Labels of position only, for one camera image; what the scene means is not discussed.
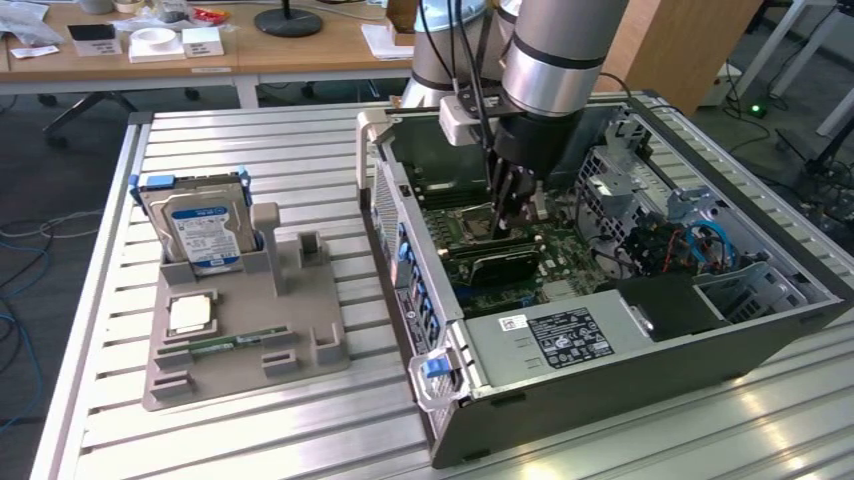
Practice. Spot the black round lamp base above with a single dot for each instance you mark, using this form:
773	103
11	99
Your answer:
288	24

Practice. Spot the white paper stack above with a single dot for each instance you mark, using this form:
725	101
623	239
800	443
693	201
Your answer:
388	42

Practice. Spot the clear plastic bag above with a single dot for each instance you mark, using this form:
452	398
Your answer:
27	22

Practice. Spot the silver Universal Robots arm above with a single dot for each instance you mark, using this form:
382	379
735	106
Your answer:
555	75

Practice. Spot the CPU socket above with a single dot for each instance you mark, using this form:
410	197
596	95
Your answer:
476	224

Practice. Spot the grey parts rack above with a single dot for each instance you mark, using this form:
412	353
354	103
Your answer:
254	370

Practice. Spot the green expansion card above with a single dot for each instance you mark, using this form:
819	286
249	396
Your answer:
504	267

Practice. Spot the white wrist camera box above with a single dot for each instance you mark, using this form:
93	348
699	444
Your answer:
457	125

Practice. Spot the black office chair base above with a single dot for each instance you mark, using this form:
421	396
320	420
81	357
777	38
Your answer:
57	140

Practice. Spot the red packet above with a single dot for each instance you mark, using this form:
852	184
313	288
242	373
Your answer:
209	16

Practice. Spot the silver CPU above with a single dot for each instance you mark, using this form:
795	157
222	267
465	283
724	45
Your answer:
190	315

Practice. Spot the white electrical box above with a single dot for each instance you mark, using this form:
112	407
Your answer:
724	87

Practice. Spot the hard disk in blue caddy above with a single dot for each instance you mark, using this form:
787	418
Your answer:
201	235

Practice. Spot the grey power supply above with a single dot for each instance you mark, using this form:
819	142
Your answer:
508	360

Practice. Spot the metal disk bay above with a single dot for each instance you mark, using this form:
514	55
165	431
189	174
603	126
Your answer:
755	280

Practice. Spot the small white box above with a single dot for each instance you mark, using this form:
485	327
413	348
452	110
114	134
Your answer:
201	42

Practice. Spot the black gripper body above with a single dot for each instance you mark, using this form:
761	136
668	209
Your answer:
535	142

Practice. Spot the perforated metal drive cage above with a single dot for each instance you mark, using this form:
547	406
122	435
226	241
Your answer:
615	200

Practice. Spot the wooden desk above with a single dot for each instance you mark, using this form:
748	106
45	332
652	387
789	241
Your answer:
101	67

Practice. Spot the green motherboard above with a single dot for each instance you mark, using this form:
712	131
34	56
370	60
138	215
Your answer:
575	265

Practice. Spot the open dark PC case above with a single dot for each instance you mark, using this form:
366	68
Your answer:
601	400

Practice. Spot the flat white box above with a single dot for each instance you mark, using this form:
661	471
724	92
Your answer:
157	56

